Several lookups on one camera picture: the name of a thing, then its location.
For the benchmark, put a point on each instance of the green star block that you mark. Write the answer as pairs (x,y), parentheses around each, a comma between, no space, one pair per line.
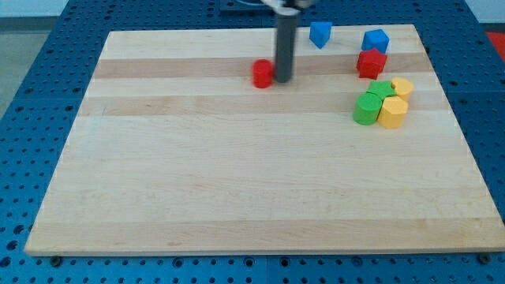
(381,88)

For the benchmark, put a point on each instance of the red star block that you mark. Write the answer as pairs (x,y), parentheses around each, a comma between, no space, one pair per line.
(370,63)

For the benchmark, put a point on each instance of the blue cube block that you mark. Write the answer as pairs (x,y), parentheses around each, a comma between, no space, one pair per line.
(375,39)

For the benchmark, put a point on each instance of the red cylinder block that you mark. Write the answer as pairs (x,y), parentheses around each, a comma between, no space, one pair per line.
(262,73)

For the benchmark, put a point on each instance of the wooden board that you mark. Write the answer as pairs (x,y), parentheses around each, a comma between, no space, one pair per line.
(175,153)

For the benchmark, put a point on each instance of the green cylinder block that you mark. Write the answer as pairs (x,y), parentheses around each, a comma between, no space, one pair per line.
(367,108)

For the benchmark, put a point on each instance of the blue triangular prism block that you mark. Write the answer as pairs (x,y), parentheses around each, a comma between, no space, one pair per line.
(320,33)

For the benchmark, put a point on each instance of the yellow hexagon block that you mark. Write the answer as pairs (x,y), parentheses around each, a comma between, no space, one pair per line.
(393,112)

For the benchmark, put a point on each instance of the yellow cylinder block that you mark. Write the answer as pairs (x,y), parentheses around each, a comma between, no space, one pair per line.
(403,87)

